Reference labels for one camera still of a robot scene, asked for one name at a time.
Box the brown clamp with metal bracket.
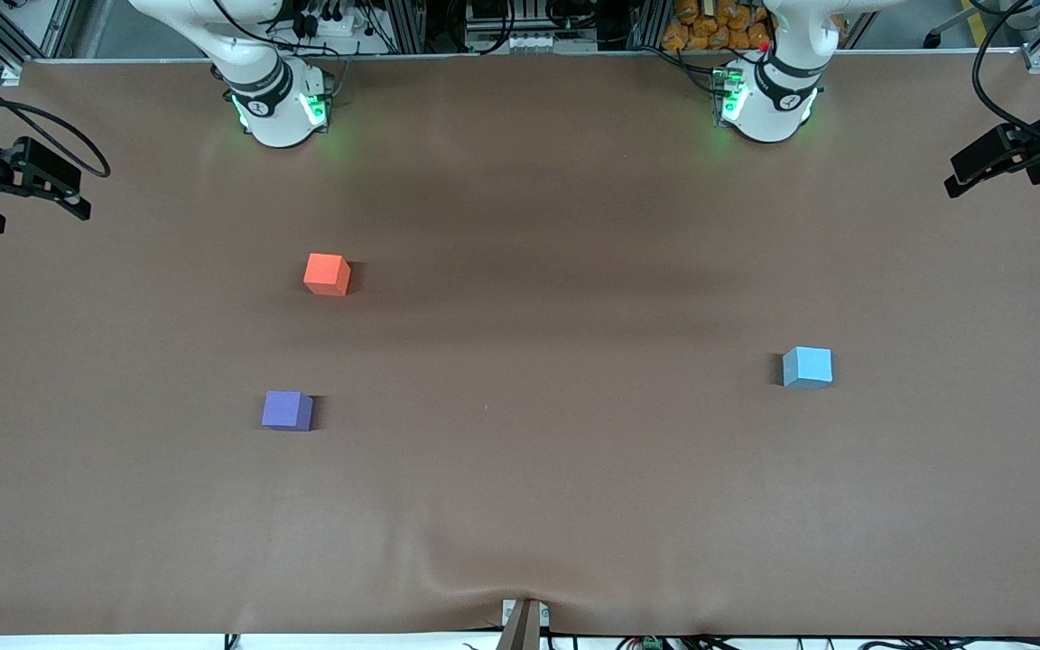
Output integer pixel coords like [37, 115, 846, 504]
[500, 598, 550, 650]

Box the light blue foam block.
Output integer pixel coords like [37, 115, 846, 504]
[782, 346, 834, 391]

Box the aluminium frame post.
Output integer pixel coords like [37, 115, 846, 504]
[376, 0, 426, 53]
[628, 0, 670, 51]

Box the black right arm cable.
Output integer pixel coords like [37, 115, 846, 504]
[0, 59, 112, 179]

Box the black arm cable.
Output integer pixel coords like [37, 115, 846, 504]
[971, 0, 1040, 154]
[0, 59, 112, 179]

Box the orange bags pile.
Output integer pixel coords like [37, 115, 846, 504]
[662, 0, 774, 51]

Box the purple foam block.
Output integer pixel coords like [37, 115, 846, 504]
[261, 390, 314, 432]

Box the white power strip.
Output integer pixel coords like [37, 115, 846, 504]
[290, 9, 367, 39]

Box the brown table cover sheet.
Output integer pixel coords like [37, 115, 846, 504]
[0, 50, 1040, 637]

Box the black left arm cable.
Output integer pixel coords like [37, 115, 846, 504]
[971, 0, 1040, 154]

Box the orange foam block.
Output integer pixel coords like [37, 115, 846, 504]
[303, 253, 352, 298]

